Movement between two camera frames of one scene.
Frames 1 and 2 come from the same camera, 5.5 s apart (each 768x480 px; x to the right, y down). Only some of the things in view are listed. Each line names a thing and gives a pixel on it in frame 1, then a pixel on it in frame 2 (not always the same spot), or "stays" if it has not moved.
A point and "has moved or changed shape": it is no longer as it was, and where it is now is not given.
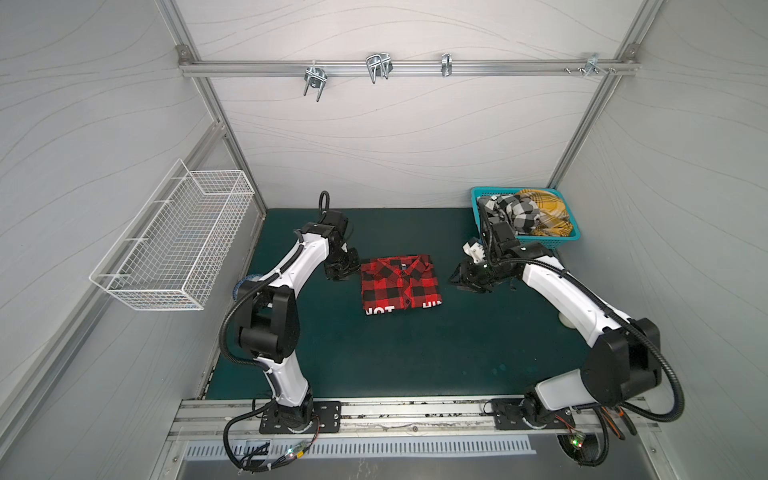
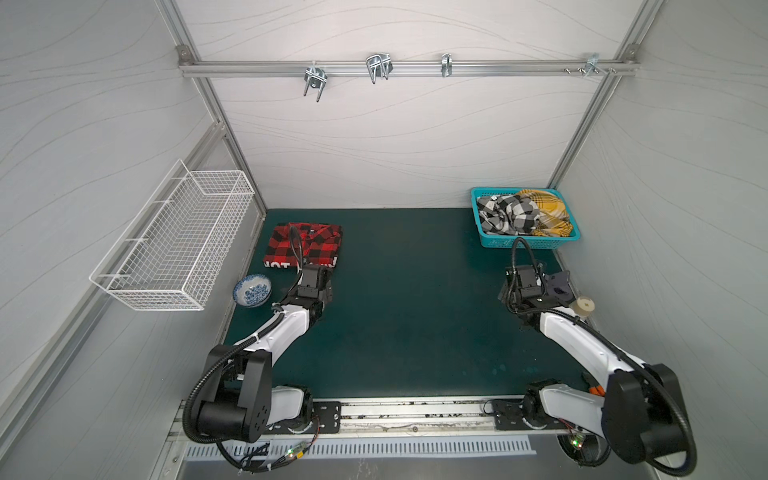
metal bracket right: (592, 64) stays
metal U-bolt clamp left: (315, 76) stays
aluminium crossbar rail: (408, 67) stays
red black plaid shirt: (400, 282) has moved or changed shape
